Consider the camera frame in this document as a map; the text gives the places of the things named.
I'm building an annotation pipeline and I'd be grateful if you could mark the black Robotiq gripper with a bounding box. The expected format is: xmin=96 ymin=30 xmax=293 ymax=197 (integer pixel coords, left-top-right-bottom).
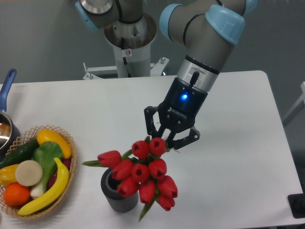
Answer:
xmin=144 ymin=77 xmax=208 ymax=150

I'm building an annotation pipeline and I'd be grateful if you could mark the red tulip bouquet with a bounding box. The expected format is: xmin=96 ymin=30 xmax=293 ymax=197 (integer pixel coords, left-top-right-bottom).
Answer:
xmin=83 ymin=137 xmax=178 ymax=219

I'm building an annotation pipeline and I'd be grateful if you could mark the dark grey ribbed vase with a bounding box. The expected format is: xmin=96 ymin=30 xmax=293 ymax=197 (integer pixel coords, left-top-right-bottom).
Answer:
xmin=101 ymin=168 xmax=139 ymax=213

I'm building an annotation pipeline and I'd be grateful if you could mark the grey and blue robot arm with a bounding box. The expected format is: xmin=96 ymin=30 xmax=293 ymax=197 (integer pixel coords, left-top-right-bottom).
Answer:
xmin=75 ymin=0 xmax=257 ymax=149

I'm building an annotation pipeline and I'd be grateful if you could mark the purple eggplant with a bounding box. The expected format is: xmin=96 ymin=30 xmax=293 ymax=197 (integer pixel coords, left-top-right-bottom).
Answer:
xmin=48 ymin=159 xmax=71 ymax=189

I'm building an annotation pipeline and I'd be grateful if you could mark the yellow banana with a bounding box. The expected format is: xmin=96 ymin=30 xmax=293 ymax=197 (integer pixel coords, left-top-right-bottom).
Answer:
xmin=18 ymin=157 xmax=69 ymax=216

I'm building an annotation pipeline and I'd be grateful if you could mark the green bok choy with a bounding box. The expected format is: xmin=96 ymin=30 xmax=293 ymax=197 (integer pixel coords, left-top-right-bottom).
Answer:
xmin=30 ymin=141 xmax=63 ymax=199

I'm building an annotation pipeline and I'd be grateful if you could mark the black device at table edge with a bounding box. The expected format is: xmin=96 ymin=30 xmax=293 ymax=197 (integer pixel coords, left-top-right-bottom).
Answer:
xmin=287 ymin=193 xmax=305 ymax=219

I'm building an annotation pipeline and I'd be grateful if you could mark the woven wicker basket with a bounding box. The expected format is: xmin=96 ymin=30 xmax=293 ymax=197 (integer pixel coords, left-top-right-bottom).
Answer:
xmin=0 ymin=125 xmax=77 ymax=220

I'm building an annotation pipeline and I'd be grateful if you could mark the beige round wooden disc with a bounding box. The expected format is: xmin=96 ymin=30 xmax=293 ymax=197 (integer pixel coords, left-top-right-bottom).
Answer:
xmin=15 ymin=160 xmax=43 ymax=187

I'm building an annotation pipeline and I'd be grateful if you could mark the green cucumber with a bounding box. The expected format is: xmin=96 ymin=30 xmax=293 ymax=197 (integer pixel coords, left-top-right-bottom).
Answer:
xmin=0 ymin=138 xmax=39 ymax=168

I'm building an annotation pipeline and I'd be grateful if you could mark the orange fruit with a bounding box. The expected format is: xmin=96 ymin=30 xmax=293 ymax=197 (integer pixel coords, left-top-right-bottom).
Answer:
xmin=3 ymin=183 xmax=30 ymax=206

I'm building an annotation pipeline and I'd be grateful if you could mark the yellow bell pepper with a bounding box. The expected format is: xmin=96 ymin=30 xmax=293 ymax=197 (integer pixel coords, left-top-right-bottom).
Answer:
xmin=0 ymin=164 xmax=19 ymax=187

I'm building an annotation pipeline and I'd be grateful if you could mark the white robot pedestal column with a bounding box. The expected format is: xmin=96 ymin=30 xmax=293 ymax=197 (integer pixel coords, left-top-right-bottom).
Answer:
xmin=82 ymin=11 xmax=170 ymax=81

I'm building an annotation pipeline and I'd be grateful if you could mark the black cable on pedestal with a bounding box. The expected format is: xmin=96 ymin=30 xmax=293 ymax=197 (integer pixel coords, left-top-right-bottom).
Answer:
xmin=120 ymin=37 xmax=132 ymax=78

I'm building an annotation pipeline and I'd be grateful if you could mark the white frame at right edge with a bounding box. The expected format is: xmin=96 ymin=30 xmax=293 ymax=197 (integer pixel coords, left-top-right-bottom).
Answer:
xmin=282 ymin=82 xmax=305 ymax=128

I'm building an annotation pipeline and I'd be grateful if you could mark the blue handled saucepan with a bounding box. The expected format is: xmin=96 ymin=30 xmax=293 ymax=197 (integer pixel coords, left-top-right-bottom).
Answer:
xmin=0 ymin=69 xmax=20 ymax=161

